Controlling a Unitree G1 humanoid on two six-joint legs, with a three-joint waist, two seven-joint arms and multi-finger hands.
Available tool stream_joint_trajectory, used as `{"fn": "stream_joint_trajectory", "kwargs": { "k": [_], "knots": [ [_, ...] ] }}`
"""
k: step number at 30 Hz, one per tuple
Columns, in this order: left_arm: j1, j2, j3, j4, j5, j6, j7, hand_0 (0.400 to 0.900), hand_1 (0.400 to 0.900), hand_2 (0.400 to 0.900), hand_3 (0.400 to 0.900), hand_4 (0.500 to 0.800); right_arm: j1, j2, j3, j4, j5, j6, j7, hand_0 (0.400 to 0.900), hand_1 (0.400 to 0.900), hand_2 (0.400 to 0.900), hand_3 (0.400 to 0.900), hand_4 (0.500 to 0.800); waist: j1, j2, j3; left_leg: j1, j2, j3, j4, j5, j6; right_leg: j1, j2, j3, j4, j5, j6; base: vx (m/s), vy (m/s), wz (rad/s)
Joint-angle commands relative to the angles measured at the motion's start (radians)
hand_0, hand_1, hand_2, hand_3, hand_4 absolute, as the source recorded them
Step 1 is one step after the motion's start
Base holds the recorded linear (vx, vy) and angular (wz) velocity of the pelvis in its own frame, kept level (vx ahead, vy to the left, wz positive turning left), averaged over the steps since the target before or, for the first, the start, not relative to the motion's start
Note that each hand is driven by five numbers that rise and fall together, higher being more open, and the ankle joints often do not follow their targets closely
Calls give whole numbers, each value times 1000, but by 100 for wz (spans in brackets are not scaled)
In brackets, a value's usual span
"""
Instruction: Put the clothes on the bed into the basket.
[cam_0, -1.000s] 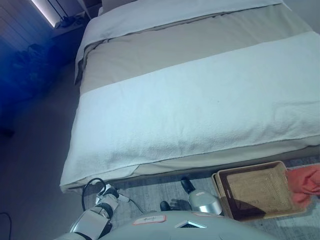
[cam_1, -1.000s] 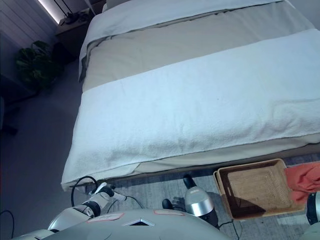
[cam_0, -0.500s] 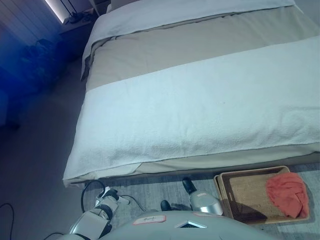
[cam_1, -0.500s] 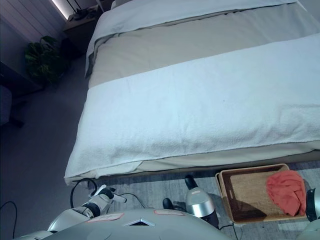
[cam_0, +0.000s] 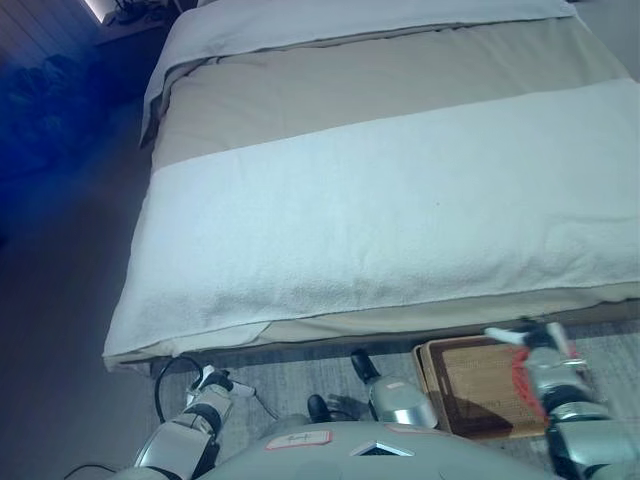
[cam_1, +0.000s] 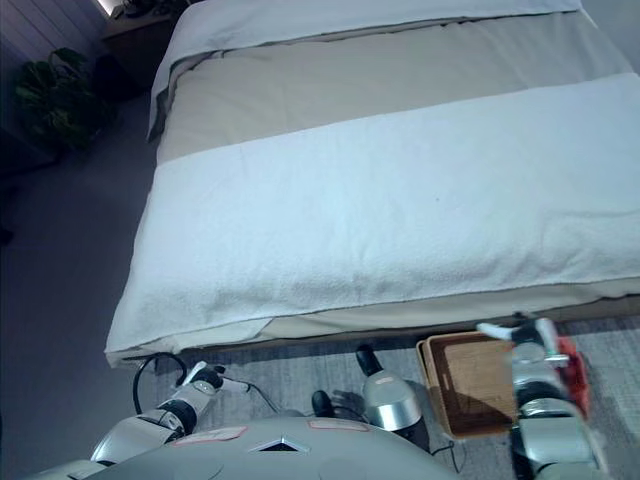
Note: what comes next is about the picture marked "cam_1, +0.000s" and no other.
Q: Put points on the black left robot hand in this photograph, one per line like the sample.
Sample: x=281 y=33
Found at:
x=212 y=377

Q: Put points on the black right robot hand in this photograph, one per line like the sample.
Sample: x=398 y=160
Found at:
x=527 y=332

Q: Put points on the orange cloth garment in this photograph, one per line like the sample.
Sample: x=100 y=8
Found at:
x=577 y=375

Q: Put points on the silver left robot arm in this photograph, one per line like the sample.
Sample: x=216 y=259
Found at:
x=165 y=420

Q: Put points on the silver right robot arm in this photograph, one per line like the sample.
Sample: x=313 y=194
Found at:
x=550 y=425

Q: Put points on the woven wicker basket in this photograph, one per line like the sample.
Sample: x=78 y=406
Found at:
x=470 y=385

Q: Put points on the beige bed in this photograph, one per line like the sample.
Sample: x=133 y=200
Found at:
x=325 y=85

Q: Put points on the grey floor rug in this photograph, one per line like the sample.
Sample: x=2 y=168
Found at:
x=295 y=370

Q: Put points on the grey robot torso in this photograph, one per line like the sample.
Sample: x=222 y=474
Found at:
x=280 y=457

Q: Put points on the silver left robot leg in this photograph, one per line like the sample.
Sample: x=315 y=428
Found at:
x=325 y=402

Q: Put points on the silver robot leg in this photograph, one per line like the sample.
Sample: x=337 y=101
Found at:
x=325 y=402
x=392 y=400

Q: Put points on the silver right robot leg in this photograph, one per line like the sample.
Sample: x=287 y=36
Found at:
x=392 y=400

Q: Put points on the white terry blanket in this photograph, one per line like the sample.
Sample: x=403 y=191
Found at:
x=375 y=215

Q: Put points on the green potted plant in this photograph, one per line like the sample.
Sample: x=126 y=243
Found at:
x=60 y=105

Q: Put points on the black waste bin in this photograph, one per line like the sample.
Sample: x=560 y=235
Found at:
x=114 y=77

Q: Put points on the wooden nightstand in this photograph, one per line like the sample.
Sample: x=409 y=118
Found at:
x=140 y=45

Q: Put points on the light grey folded sheet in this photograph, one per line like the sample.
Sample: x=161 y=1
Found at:
x=300 y=20

